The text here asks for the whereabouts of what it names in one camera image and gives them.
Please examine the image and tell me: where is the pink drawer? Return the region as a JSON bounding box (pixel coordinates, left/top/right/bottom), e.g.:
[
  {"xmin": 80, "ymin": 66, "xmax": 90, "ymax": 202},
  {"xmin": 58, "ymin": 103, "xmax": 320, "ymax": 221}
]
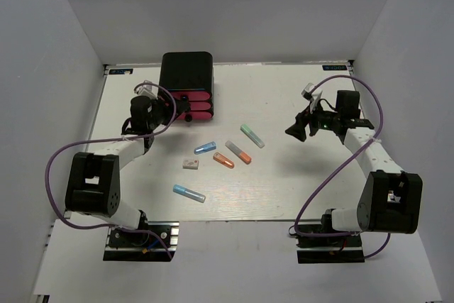
[
  {"xmin": 171, "ymin": 91, "xmax": 211, "ymax": 101},
  {"xmin": 189, "ymin": 101, "xmax": 212, "ymax": 111},
  {"xmin": 177, "ymin": 111, "xmax": 213, "ymax": 122}
]

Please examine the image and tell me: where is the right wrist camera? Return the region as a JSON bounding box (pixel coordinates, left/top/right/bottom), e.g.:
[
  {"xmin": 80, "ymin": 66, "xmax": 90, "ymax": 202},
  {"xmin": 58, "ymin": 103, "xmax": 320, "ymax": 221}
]
[{"xmin": 301, "ymin": 83, "xmax": 323, "ymax": 105}]

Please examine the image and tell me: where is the white staples box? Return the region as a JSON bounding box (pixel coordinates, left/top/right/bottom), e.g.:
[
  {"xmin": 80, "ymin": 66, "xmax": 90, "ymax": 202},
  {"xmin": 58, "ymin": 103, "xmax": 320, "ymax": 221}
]
[{"xmin": 182, "ymin": 158, "xmax": 199, "ymax": 170}]

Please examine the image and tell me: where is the orange highlighter pen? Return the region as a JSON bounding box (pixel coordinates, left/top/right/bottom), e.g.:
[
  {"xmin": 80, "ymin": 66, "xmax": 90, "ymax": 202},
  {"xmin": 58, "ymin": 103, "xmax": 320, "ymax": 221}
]
[{"xmin": 225, "ymin": 141, "xmax": 252, "ymax": 165}]

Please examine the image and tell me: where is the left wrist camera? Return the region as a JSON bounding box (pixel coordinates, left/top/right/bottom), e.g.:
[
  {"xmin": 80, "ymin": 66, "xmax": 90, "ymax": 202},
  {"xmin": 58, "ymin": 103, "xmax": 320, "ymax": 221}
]
[{"xmin": 134, "ymin": 84, "xmax": 157, "ymax": 99}]

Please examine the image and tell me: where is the blue table label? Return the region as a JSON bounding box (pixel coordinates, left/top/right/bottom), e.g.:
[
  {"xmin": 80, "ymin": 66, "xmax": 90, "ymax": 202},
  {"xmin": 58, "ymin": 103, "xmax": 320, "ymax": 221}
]
[
  {"xmin": 109, "ymin": 68, "xmax": 133, "ymax": 75},
  {"xmin": 322, "ymin": 65, "xmax": 348, "ymax": 72}
]

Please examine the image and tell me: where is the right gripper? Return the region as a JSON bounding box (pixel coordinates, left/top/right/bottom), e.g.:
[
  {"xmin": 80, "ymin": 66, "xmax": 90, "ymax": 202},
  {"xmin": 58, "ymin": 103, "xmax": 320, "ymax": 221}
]
[{"xmin": 286, "ymin": 97, "xmax": 341, "ymax": 141}]

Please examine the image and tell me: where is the left blue table label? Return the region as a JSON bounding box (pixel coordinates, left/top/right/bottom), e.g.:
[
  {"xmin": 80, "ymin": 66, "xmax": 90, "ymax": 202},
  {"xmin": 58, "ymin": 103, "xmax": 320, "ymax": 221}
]
[{"xmin": 109, "ymin": 68, "xmax": 133, "ymax": 75}]

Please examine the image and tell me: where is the long blue highlighter pen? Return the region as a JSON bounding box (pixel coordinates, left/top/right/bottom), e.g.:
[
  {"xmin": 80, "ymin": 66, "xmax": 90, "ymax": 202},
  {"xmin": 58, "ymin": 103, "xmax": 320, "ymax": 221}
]
[{"xmin": 172, "ymin": 184, "xmax": 206, "ymax": 203}]

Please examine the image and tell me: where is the green highlighter pen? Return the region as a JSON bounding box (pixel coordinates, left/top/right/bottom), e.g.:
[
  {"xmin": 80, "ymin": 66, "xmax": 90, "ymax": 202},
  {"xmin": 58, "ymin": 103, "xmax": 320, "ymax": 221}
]
[{"xmin": 240, "ymin": 124, "xmax": 265, "ymax": 148}]

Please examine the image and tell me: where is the right blue table label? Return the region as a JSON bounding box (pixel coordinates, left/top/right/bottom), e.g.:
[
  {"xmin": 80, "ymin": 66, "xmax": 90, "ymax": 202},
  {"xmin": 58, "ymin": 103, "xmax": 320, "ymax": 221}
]
[{"xmin": 322, "ymin": 65, "xmax": 348, "ymax": 72}]

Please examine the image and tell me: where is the black drawer cabinet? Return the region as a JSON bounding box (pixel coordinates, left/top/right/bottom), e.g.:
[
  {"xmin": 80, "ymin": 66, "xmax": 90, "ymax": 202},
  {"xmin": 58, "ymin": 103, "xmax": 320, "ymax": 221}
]
[{"xmin": 159, "ymin": 51, "xmax": 214, "ymax": 116}]

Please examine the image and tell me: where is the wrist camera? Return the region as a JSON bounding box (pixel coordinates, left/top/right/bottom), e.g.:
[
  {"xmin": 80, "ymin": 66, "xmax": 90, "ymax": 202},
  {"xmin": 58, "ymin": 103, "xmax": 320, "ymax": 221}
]
[
  {"xmin": 134, "ymin": 84, "xmax": 157, "ymax": 99},
  {"xmin": 301, "ymin": 83, "xmax": 323, "ymax": 105}
]

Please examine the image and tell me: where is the pink bottom drawer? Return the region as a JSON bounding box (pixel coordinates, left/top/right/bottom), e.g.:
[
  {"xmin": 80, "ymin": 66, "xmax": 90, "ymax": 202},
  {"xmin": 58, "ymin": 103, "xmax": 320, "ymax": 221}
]
[{"xmin": 177, "ymin": 111, "xmax": 213, "ymax": 122}]

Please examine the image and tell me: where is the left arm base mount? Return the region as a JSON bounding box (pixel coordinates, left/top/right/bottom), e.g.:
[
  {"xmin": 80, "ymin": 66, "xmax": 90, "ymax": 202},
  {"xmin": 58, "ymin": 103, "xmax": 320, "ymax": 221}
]
[{"xmin": 103, "ymin": 222, "xmax": 179, "ymax": 263}]

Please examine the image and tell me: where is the short blue correction tape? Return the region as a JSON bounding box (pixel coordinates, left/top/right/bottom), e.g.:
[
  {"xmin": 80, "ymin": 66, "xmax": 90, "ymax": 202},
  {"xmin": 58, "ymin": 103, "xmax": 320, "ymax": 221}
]
[{"xmin": 194, "ymin": 141, "xmax": 216, "ymax": 155}]

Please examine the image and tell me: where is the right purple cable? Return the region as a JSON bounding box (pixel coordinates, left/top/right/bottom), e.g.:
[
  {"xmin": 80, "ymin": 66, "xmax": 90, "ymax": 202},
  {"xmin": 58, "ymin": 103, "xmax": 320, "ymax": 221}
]
[{"xmin": 293, "ymin": 75, "xmax": 392, "ymax": 260}]

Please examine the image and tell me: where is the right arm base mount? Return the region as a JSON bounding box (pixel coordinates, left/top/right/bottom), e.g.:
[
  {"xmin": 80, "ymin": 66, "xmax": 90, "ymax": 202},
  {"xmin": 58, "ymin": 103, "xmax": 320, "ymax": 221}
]
[{"xmin": 288, "ymin": 226, "xmax": 365, "ymax": 265}]

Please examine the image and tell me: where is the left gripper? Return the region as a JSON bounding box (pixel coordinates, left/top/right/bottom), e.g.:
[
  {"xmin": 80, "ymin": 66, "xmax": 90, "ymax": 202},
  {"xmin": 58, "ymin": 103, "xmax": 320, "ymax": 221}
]
[{"xmin": 148, "ymin": 90, "xmax": 191, "ymax": 131}]

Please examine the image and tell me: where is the short orange correction tape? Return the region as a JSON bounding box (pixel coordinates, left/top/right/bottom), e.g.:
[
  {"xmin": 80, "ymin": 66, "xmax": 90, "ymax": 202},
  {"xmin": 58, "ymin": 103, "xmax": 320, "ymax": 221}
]
[{"xmin": 213, "ymin": 153, "xmax": 235, "ymax": 169}]

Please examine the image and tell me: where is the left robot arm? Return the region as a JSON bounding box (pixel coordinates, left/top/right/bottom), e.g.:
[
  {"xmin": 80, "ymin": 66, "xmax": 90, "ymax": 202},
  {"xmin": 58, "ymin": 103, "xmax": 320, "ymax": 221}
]
[{"xmin": 65, "ymin": 87, "xmax": 190, "ymax": 246}]

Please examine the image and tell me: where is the pink top drawer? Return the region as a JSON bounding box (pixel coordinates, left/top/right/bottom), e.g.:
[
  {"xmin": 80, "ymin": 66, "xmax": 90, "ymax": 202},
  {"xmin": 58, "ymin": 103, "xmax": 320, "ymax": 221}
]
[{"xmin": 171, "ymin": 91, "xmax": 211, "ymax": 101}]

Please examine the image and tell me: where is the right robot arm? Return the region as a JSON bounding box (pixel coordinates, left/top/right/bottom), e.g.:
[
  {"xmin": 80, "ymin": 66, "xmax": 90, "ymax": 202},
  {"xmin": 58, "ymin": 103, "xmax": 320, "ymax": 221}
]
[{"xmin": 285, "ymin": 90, "xmax": 423, "ymax": 246}]

